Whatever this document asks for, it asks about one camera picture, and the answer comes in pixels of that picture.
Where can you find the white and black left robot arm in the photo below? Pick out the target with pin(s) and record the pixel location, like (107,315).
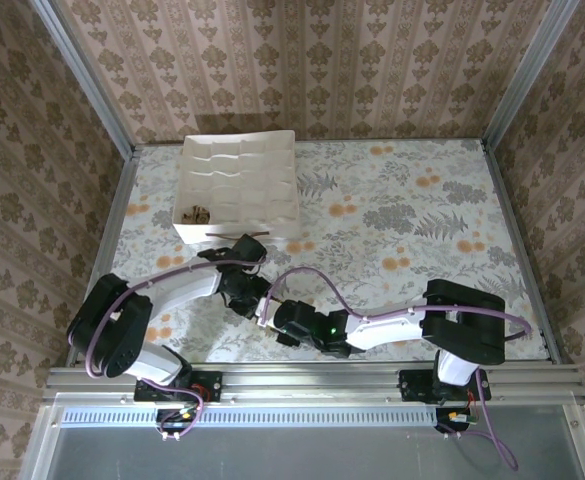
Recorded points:
(187,290)

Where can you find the brown argyle sock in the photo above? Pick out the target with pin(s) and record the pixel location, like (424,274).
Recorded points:
(196,214)

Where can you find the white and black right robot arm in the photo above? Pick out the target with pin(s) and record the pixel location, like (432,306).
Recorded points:
(382,332)

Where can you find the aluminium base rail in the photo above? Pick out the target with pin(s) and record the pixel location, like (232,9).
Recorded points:
(312,382)

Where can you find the black connector bracket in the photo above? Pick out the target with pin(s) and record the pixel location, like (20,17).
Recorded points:
(447,425)
(172,425)

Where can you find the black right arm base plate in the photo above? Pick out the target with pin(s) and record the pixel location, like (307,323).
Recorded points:
(412,385)

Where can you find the grey metal panel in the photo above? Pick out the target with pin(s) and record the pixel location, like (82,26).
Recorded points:
(297,455)

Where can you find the aluminium frame post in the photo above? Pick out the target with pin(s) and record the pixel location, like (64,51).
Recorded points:
(84,75)
(529,70)

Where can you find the aluminium table side rail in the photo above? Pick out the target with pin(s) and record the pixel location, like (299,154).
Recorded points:
(106,250)
(524,250)

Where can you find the white fabric divider box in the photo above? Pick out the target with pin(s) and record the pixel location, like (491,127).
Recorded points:
(252,170)

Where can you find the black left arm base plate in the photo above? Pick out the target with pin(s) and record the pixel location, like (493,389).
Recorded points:
(212,385)

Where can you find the floral tablecloth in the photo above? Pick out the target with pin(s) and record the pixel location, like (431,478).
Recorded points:
(422,200)

